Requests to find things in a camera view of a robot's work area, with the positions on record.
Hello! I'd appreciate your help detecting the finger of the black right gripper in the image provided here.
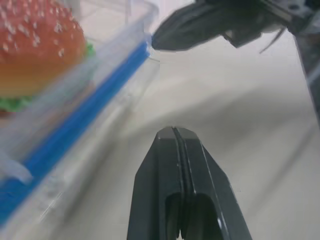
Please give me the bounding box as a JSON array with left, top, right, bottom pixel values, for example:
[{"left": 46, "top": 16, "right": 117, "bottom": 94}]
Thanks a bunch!
[
  {"left": 151, "top": 0, "right": 226, "bottom": 51},
  {"left": 172, "top": 0, "right": 278, "bottom": 51}
]

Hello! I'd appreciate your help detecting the toy hamburger sesame bun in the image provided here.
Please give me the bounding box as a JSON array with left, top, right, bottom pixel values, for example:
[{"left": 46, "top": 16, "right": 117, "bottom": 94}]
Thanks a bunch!
[{"left": 0, "top": 0, "right": 97, "bottom": 119}]

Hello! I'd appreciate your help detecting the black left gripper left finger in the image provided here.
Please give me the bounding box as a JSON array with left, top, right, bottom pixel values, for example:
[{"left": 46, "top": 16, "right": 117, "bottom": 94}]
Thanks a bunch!
[{"left": 126, "top": 126, "right": 186, "bottom": 240}]

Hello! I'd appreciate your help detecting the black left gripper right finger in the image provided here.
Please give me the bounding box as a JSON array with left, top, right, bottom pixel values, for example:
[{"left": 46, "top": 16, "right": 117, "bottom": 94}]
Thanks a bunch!
[{"left": 174, "top": 126, "right": 254, "bottom": 240}]

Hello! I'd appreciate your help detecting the clear food container blue seal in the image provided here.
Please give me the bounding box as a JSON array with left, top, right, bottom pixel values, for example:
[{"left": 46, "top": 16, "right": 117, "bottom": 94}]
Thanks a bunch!
[{"left": 0, "top": 0, "right": 161, "bottom": 227}]

